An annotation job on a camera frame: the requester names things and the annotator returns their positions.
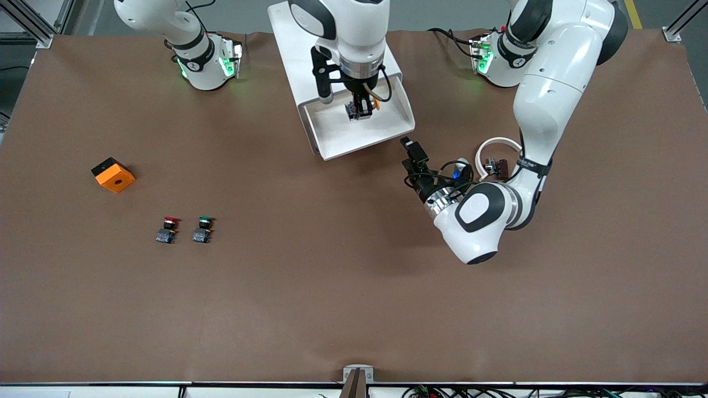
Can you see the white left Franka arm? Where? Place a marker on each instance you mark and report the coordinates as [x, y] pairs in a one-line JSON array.
[[553, 83]]

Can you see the orange and black button box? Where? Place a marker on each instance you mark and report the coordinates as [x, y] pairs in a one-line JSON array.
[[115, 178]]

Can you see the red push button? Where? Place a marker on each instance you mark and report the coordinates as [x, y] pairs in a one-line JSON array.
[[167, 231]]

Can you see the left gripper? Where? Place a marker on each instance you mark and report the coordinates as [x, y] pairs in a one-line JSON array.
[[422, 187]]

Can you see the aluminium frame profile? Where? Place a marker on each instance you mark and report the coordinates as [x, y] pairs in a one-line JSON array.
[[33, 27], [677, 25]]

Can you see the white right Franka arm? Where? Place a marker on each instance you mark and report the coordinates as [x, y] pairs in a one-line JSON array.
[[354, 27]]

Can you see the green push button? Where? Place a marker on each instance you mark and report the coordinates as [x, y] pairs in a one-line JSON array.
[[203, 230]]

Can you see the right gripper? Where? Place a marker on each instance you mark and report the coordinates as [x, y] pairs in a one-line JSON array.
[[361, 91]]

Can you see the yellow push button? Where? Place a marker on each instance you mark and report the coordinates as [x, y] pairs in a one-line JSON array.
[[352, 110]]

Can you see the grey metal bracket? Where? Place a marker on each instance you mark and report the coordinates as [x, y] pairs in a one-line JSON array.
[[349, 371]]

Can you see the brown table mat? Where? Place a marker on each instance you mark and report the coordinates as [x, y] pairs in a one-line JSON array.
[[332, 287]]

